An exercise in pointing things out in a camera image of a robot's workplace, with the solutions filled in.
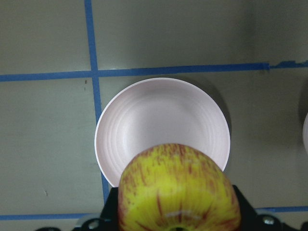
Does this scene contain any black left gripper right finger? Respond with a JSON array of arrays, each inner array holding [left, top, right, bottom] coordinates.
[[233, 185, 257, 231]]

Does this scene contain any red yellow apple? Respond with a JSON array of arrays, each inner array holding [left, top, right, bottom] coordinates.
[[117, 144, 241, 231]]

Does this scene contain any pink plate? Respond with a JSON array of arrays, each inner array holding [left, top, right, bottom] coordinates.
[[94, 77, 231, 187]]

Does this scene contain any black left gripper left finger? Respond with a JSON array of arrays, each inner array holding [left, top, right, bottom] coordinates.
[[100, 187, 119, 231]]

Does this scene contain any pink bowl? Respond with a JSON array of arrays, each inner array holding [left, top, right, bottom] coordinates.
[[302, 114, 308, 153]]

